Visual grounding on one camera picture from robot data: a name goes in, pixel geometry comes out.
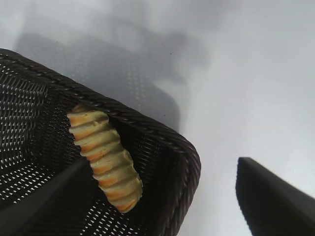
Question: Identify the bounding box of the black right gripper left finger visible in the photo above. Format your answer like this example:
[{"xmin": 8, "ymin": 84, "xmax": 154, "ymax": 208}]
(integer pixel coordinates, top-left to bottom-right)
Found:
[{"xmin": 0, "ymin": 159, "xmax": 99, "ymax": 236}]

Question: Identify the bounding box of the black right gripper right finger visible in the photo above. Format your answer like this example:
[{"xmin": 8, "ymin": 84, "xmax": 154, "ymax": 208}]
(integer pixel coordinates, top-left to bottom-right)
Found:
[{"xmin": 235, "ymin": 157, "xmax": 315, "ymax": 236}]

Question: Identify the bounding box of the long ridged bread loaf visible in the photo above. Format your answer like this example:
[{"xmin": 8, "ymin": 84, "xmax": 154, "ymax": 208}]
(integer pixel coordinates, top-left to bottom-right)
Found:
[{"xmin": 66, "ymin": 103, "xmax": 144, "ymax": 214}]

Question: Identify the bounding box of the dark brown woven basket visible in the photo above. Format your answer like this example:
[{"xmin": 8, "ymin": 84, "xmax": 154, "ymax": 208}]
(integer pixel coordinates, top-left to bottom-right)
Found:
[{"xmin": 0, "ymin": 48, "xmax": 202, "ymax": 236}]

